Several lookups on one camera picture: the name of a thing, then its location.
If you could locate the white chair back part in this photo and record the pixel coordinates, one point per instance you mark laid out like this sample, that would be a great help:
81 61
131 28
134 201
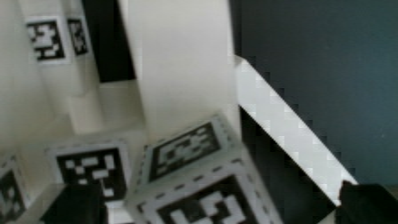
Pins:
181 44

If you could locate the white U-shaped fence frame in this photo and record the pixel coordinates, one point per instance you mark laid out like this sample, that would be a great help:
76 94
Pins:
289 130

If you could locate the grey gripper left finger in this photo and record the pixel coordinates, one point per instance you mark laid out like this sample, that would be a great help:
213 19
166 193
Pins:
69 205

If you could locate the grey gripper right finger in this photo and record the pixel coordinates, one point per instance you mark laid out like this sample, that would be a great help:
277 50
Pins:
369 205

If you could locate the white tagged cube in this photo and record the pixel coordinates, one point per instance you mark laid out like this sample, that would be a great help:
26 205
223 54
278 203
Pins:
198 186

